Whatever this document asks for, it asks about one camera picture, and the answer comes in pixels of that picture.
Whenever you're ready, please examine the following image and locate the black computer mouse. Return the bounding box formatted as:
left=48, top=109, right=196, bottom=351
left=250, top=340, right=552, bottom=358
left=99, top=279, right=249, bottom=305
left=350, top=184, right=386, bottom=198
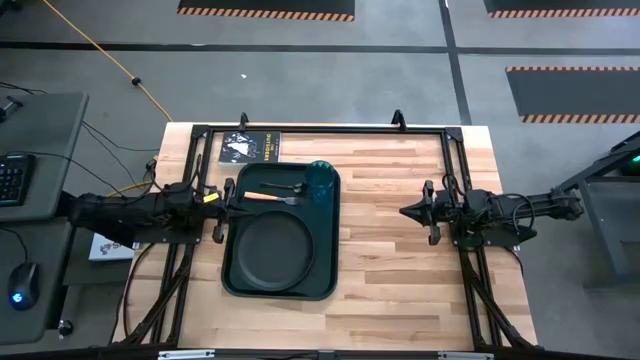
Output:
left=7, top=261, right=40, bottom=311

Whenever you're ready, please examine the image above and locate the white printed booklet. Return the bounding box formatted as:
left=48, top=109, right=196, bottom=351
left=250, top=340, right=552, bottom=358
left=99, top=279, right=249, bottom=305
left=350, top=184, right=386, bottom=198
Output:
left=88, top=232, right=144, bottom=262

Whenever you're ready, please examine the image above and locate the wide black hazard-striped floor mat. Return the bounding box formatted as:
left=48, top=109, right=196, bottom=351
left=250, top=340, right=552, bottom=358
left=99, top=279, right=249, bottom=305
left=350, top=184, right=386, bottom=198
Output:
left=177, top=0, right=356, bottom=23

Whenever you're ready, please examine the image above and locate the dark green plastic tray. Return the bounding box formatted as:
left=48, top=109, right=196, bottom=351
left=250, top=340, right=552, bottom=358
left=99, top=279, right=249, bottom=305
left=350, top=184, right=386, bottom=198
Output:
left=220, top=161, right=342, bottom=302

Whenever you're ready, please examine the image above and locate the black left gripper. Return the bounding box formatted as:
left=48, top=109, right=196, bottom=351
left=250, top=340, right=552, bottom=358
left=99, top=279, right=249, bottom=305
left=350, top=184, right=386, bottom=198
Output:
left=212, top=178, right=257, bottom=245

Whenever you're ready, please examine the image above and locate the grey desk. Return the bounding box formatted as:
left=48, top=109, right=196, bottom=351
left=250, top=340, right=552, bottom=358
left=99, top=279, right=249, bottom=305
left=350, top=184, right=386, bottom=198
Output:
left=0, top=92, right=90, bottom=346

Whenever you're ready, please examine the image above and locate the yellow floor cable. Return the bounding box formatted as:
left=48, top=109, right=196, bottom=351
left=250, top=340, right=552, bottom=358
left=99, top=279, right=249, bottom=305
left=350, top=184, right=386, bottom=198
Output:
left=42, top=0, right=174, bottom=123

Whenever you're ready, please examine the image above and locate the black keyboard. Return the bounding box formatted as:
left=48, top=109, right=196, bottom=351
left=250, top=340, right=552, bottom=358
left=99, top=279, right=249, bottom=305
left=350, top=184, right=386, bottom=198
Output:
left=0, top=153, right=37, bottom=208

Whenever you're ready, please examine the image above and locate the black metal table frame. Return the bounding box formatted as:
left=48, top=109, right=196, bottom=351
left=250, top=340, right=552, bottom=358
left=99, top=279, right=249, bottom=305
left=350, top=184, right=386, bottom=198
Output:
left=112, top=109, right=539, bottom=351

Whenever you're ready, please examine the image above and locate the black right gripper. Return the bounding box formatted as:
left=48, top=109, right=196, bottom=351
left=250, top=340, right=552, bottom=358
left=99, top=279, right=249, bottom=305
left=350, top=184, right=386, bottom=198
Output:
left=399, top=180, right=454, bottom=246

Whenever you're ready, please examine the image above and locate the thin black floor cable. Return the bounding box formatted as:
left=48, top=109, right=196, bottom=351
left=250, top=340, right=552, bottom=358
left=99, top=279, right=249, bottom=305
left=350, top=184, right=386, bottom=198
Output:
left=81, top=121, right=161, bottom=153

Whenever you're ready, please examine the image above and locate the fork with wooden handle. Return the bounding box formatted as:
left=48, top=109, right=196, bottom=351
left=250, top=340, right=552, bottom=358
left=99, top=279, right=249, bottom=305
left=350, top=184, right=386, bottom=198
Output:
left=243, top=190, right=302, bottom=207

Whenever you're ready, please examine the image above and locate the black book with white print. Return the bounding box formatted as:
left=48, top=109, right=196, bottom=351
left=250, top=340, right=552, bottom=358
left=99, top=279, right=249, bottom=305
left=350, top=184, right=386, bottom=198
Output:
left=218, top=130, right=283, bottom=165

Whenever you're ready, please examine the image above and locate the black diagonal desk strut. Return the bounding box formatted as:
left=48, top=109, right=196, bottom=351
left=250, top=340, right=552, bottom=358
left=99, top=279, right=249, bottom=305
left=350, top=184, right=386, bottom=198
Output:
left=57, top=192, right=137, bottom=249

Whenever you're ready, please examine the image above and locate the silver metal bracket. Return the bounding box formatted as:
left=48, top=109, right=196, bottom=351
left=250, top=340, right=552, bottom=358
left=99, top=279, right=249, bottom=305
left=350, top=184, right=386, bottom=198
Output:
left=438, top=351, right=495, bottom=360
left=158, top=349, right=216, bottom=360

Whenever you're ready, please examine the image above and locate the black spoon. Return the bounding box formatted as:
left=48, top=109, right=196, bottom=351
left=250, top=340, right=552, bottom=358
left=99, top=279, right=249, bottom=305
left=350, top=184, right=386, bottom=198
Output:
left=259, top=181, right=307, bottom=195

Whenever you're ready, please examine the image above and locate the black round plate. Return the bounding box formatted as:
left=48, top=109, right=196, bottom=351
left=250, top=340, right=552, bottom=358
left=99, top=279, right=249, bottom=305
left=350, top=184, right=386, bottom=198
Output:
left=234, top=209, right=316, bottom=293

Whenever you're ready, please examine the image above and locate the grey side table black frame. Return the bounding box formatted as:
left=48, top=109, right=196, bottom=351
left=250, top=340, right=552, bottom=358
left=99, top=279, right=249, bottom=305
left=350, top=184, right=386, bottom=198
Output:
left=550, top=130, right=640, bottom=289

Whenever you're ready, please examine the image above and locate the black clamp handle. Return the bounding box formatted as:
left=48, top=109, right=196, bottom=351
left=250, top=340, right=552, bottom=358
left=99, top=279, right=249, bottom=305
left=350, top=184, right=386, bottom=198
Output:
left=0, top=96, right=24, bottom=124

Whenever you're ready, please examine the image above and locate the teal translucent plastic cup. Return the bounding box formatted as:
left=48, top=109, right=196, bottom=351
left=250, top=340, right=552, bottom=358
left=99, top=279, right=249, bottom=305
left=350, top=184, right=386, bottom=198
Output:
left=303, top=159, right=337, bottom=206

